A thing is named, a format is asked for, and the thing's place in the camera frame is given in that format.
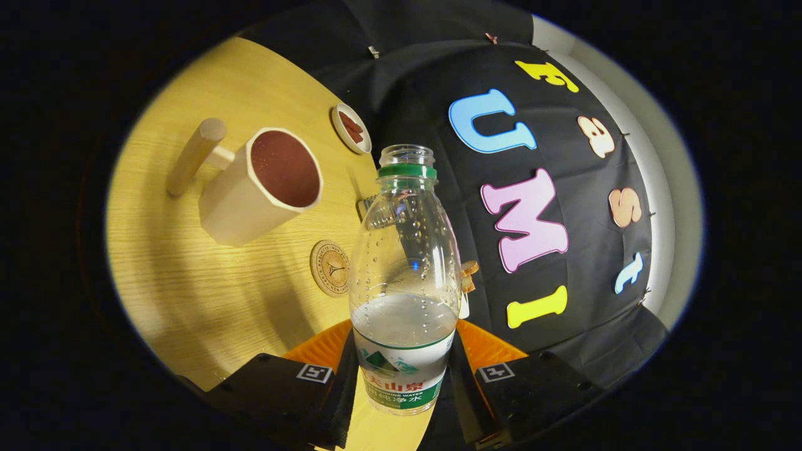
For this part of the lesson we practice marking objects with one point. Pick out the clear plastic bottle green label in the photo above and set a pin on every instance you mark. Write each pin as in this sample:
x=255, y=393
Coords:
x=404, y=250

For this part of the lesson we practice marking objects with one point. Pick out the round wooden coaster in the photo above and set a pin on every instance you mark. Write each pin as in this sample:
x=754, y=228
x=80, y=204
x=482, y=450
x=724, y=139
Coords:
x=329, y=268

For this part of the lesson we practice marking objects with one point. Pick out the white toaster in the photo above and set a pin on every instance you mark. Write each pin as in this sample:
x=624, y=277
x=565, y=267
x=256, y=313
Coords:
x=464, y=307

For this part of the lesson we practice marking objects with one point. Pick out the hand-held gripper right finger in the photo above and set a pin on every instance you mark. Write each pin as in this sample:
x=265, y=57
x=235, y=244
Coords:
x=539, y=388

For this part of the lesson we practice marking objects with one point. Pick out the toast slice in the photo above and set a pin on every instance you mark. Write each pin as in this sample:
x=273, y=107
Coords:
x=470, y=268
x=467, y=284

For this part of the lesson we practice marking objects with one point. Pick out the red-brown sausage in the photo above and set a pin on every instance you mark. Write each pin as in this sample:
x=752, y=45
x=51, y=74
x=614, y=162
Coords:
x=349, y=122
x=356, y=136

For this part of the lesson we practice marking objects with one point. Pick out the small white plate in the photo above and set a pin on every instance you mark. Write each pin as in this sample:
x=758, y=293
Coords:
x=341, y=134

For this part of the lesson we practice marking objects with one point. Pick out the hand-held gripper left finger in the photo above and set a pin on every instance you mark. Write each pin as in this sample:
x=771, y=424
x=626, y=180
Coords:
x=276, y=388

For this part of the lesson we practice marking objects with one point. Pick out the wooden table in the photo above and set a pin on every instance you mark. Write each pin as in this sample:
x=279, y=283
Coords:
x=188, y=300

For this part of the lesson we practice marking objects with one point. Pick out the black backdrop cloth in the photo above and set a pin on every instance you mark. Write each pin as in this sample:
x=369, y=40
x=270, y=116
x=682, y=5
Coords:
x=426, y=81

